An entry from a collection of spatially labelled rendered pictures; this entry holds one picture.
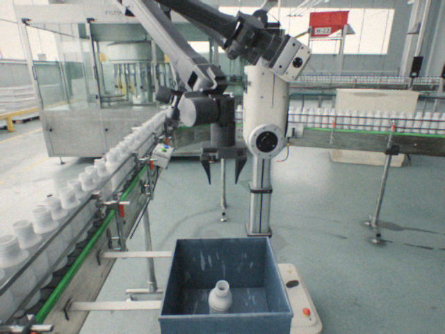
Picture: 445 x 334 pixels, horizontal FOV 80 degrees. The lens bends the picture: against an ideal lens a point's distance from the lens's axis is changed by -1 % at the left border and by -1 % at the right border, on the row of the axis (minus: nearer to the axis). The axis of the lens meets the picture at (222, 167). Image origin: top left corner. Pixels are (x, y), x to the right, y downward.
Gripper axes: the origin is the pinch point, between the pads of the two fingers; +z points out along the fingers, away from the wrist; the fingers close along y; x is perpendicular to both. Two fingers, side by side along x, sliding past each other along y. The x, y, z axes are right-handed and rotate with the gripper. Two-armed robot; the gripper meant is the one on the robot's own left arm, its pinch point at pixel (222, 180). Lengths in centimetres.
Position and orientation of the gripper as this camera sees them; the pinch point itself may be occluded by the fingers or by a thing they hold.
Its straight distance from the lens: 66.4
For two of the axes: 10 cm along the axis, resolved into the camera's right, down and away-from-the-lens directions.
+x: -0.4, -3.2, 9.5
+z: 0.0, 9.5, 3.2
